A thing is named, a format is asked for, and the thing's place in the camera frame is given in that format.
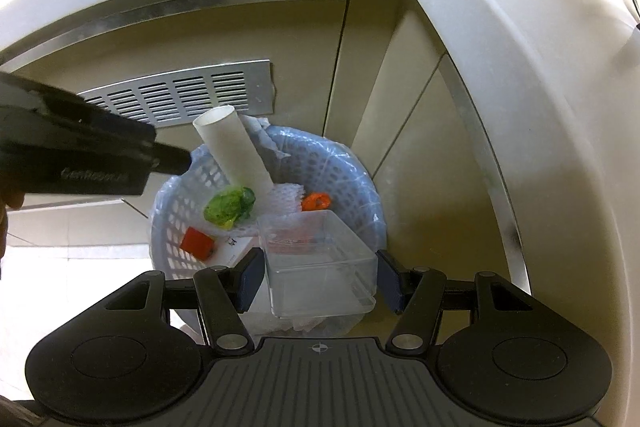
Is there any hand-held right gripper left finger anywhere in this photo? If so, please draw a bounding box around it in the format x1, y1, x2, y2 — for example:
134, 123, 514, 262
85, 248, 265, 355

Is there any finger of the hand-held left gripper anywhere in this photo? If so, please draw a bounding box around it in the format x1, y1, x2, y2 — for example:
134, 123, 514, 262
35, 84, 192, 176

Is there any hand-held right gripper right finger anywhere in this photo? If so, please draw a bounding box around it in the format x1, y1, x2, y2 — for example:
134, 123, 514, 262
376, 249, 553, 354

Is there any clear plastic bin liner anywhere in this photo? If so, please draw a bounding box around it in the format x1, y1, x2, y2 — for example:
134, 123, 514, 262
148, 122, 390, 339

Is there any small red box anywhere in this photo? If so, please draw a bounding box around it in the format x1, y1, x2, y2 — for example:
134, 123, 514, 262
179, 228, 216, 261

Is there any white cardboard tube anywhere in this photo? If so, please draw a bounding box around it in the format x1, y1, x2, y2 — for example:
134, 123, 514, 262
192, 105, 274, 194

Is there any clear plastic box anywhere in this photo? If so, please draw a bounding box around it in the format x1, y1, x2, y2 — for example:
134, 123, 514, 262
259, 209, 379, 320

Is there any green plastic bag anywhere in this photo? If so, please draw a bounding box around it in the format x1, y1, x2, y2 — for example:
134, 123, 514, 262
203, 186, 257, 231

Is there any white foam net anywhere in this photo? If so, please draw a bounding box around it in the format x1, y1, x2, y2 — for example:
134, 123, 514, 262
257, 181, 306, 216

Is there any white paper sheet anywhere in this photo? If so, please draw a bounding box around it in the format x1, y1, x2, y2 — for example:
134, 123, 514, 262
242, 114, 292, 158

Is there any blue plastic trash basket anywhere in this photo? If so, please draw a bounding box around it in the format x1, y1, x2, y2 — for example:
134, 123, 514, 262
148, 124, 389, 339

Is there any person's left hand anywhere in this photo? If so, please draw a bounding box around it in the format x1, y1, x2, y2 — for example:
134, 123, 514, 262
0, 186, 25, 279

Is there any cabinet vent grille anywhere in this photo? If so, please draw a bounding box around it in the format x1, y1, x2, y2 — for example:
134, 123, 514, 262
77, 59, 276, 128

